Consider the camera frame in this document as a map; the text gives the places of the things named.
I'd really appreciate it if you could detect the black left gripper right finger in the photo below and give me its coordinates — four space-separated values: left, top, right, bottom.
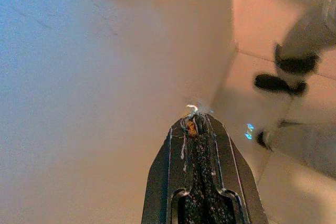
196 113 269 224

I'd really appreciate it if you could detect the small metal wall hook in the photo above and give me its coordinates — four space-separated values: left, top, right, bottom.
185 104 201 118

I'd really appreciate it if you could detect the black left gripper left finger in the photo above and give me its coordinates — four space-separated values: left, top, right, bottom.
141 118 201 224

